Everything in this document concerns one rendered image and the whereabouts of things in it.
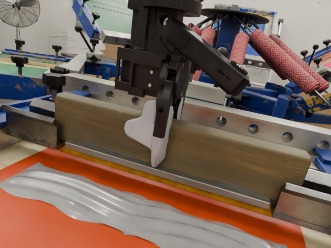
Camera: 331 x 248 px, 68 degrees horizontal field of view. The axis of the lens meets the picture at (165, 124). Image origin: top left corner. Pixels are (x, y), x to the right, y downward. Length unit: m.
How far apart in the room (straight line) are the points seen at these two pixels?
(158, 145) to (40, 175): 0.17
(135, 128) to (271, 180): 0.18
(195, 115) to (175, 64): 0.27
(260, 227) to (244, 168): 0.08
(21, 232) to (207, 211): 0.22
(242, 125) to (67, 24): 5.22
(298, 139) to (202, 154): 0.28
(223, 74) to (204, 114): 0.26
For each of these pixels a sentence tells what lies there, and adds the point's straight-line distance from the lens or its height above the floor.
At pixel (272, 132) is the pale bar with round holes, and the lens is 0.55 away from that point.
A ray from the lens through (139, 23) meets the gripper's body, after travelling 0.32.
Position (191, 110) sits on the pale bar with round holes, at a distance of 0.55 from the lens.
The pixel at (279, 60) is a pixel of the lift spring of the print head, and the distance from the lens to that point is 0.95.
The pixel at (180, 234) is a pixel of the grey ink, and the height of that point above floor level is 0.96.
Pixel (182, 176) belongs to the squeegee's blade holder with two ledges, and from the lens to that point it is 0.33.
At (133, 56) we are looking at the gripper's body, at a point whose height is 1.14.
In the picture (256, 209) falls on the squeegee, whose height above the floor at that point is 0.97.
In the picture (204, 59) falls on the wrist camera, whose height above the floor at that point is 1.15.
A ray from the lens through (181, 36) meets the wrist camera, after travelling 0.30.
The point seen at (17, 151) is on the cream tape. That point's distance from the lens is 0.46.
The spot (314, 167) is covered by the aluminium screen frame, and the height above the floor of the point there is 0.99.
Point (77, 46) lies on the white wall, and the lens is 5.47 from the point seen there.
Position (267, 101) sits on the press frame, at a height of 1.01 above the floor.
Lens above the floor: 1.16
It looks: 18 degrees down
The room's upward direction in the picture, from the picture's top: 10 degrees clockwise
